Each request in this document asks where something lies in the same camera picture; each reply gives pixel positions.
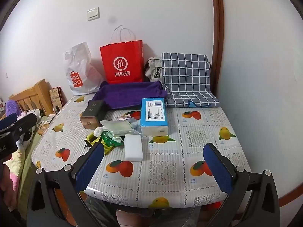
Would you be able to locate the purple plush toy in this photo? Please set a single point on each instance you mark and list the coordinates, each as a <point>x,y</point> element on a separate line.
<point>11,110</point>

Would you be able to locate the white plastic shopping bag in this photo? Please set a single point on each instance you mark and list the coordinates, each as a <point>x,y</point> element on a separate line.
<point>79,71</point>

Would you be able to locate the grey plaid cushion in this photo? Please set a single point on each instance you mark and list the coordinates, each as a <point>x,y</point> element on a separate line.
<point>187,75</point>

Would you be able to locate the black and gold box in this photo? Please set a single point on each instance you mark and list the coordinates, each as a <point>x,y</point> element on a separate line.
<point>93,110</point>

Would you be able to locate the red paper bag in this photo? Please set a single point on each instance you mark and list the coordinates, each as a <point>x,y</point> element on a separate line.
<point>123,63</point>

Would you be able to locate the pale green cloth pack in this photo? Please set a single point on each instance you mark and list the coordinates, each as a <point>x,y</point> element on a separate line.
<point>114,126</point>

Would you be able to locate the brown wooden door frame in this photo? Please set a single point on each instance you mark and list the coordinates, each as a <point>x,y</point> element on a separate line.
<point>217,28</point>

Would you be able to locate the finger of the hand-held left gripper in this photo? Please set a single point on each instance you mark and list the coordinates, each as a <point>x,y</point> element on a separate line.
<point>24,124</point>
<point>8,121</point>

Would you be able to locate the floral bed blanket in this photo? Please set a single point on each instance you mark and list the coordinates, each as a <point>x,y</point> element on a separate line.
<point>14,163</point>

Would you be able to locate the white light switch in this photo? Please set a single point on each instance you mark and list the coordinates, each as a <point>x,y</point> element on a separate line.
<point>93,14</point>

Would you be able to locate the green snack packet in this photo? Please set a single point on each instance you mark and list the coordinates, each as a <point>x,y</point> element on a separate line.
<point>109,143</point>

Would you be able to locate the small white red sachet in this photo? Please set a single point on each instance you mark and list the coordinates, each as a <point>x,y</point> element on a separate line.
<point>123,117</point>

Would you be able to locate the purple towel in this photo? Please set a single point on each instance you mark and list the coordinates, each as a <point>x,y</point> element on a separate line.
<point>127,94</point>

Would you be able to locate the blue tissue pack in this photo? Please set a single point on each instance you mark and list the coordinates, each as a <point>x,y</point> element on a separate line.
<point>153,115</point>

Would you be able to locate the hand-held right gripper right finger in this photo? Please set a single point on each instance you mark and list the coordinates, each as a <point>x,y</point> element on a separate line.
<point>217,167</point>

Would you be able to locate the person's left hand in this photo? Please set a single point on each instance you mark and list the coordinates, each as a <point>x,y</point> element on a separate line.
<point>6,186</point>

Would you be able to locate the beige fabric bag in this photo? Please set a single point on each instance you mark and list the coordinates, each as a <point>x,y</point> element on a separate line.
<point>152,69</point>

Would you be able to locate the white sponge block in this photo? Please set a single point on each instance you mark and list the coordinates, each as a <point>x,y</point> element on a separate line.
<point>133,147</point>

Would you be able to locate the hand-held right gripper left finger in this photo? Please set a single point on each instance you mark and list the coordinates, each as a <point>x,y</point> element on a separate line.
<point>91,165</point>

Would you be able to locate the wooden headboard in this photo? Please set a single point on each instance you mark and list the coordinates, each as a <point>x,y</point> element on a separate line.
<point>30,97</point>

